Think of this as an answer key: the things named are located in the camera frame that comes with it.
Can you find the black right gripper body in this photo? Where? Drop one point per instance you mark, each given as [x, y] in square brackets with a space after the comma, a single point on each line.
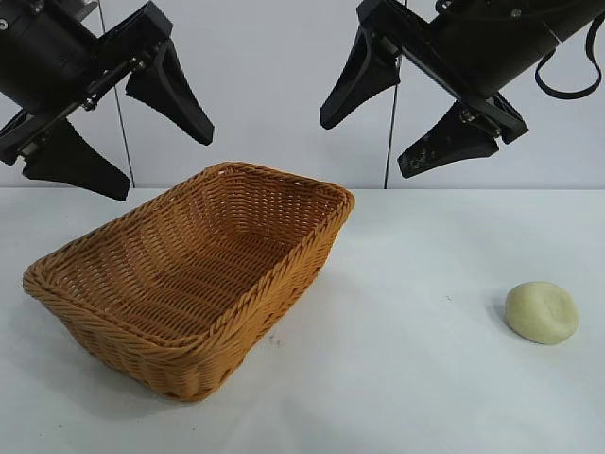
[477, 42]

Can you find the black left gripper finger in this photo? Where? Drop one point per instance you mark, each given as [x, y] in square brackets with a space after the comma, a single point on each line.
[80, 165]
[172, 97]

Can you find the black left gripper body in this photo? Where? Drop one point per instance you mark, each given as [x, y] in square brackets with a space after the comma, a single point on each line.
[42, 52]

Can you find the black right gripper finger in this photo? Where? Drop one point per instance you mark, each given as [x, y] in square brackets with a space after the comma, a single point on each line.
[449, 142]
[361, 82]

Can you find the brown woven wicker basket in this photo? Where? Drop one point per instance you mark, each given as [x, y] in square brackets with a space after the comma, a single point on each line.
[189, 265]

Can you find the pale yellow egg yolk pastry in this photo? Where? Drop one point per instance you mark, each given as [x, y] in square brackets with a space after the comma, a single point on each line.
[541, 312]

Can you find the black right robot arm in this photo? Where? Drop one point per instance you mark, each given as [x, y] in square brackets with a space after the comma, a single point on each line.
[579, 16]

